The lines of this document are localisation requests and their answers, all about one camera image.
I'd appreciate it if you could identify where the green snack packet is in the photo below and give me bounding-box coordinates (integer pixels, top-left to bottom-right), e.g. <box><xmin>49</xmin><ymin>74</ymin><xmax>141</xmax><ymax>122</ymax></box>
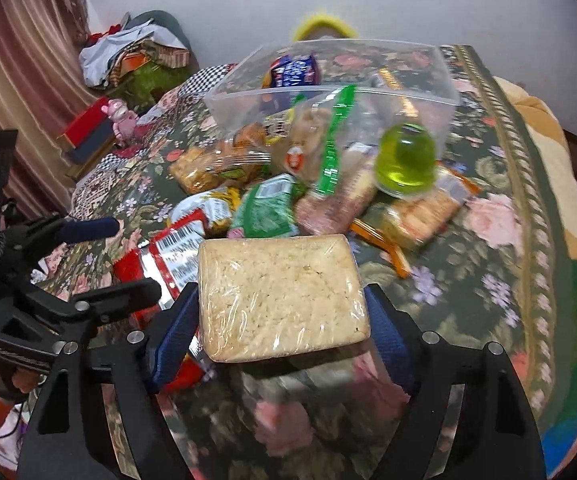
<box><xmin>226</xmin><ymin>174</ymin><xmax>298</xmax><ymax>240</ymax></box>

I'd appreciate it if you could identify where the white yellow snack packet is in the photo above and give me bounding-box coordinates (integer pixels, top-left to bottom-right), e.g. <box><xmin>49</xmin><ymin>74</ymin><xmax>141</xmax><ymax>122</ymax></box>
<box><xmin>169</xmin><ymin>186</ymin><xmax>241</xmax><ymax>235</ymax></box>

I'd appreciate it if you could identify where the brown biscuit clear packet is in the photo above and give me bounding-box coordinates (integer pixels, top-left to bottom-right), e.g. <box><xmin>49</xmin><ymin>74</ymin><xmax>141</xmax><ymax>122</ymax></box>
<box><xmin>378</xmin><ymin>165</ymin><xmax>480</xmax><ymax>250</ymax></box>

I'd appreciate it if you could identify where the pink plush toy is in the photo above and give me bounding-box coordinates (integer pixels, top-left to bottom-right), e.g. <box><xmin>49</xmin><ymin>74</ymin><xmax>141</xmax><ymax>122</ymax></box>
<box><xmin>101</xmin><ymin>99</ymin><xmax>139</xmax><ymax>144</ymax></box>

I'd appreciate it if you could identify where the green floral bedspread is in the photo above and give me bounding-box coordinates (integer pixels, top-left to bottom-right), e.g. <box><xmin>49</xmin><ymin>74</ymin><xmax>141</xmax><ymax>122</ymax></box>
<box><xmin>43</xmin><ymin>46</ymin><xmax>567</xmax><ymax>479</ymax></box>

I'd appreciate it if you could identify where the blue biscuit bag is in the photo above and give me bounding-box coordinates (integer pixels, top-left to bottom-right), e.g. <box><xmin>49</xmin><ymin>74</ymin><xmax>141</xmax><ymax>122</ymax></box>
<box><xmin>261</xmin><ymin>54</ymin><xmax>320</xmax><ymax>88</ymax></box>

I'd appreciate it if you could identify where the green-edged clear cake bag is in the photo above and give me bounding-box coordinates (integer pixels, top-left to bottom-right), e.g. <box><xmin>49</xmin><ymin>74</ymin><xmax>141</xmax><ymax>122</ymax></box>
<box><xmin>270</xmin><ymin>84</ymin><xmax>357</xmax><ymax>196</ymax></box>

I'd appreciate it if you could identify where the gold wrapped snack bar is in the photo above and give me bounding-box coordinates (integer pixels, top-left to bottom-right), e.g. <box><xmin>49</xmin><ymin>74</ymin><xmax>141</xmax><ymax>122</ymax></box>
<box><xmin>377</xmin><ymin>68</ymin><xmax>419</xmax><ymax>120</ymax></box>

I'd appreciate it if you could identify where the clear plastic storage box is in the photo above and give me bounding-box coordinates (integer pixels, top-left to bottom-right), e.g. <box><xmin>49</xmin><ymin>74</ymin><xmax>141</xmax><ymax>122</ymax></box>
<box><xmin>205</xmin><ymin>38</ymin><xmax>459</xmax><ymax>159</ymax></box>

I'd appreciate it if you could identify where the yellow curved foam tube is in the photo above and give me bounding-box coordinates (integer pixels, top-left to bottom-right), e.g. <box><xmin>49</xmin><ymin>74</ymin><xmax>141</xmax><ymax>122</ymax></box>
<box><xmin>291</xmin><ymin>13</ymin><xmax>358</xmax><ymax>41</ymax></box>

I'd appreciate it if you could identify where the patchwork quilt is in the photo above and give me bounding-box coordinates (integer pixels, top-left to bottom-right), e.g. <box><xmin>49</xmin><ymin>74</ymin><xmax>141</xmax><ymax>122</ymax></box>
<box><xmin>69</xmin><ymin>63</ymin><xmax>236</xmax><ymax>220</ymax></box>

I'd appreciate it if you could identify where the red white snack bag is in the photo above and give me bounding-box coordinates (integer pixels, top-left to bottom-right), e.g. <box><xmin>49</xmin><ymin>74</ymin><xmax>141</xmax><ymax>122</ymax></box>
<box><xmin>113</xmin><ymin>209</ymin><xmax>208</xmax><ymax>393</ymax></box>

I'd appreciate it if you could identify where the striped pink curtain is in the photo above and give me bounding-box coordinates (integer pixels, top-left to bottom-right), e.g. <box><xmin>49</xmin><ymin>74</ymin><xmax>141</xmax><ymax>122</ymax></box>
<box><xmin>0</xmin><ymin>0</ymin><xmax>95</xmax><ymax>217</ymax></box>

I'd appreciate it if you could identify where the pink sausage stick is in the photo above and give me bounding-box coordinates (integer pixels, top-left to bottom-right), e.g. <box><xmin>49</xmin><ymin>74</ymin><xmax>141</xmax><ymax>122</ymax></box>
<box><xmin>295</xmin><ymin>142</ymin><xmax>377</xmax><ymax>235</ymax></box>

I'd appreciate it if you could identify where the pile of clothes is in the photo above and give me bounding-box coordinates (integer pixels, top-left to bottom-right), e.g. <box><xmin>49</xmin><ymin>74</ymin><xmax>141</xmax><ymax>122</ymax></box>
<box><xmin>79</xmin><ymin>10</ymin><xmax>193</xmax><ymax>114</ymax></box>

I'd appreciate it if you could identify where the red box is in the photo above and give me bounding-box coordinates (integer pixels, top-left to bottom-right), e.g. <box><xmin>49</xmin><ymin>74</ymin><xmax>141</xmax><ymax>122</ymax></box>
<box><xmin>57</xmin><ymin>96</ymin><xmax>115</xmax><ymax>165</ymax></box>

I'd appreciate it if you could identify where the green jelly cup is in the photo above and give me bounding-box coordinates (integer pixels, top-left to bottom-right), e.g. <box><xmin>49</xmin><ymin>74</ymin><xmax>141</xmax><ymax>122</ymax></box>
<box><xmin>375</xmin><ymin>122</ymin><xmax>436</xmax><ymax>197</ymax></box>

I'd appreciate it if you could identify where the rice cracker block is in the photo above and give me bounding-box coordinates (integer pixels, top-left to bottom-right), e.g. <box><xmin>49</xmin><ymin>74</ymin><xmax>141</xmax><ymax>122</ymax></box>
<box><xmin>198</xmin><ymin>234</ymin><xmax>371</xmax><ymax>363</ymax></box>

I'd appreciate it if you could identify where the orange cake clear packet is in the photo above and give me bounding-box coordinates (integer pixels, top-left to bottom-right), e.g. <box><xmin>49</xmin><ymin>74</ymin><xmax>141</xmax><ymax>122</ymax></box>
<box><xmin>169</xmin><ymin>122</ymin><xmax>271</xmax><ymax>195</ymax></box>

